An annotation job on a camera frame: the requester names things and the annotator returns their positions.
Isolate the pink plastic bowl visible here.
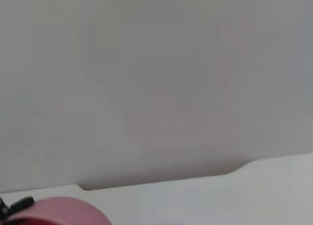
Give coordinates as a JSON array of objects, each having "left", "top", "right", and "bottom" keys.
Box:
[{"left": 6, "top": 197, "right": 113, "bottom": 225}]

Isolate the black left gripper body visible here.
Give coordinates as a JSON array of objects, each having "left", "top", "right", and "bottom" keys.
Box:
[{"left": 0, "top": 197, "right": 35, "bottom": 217}]

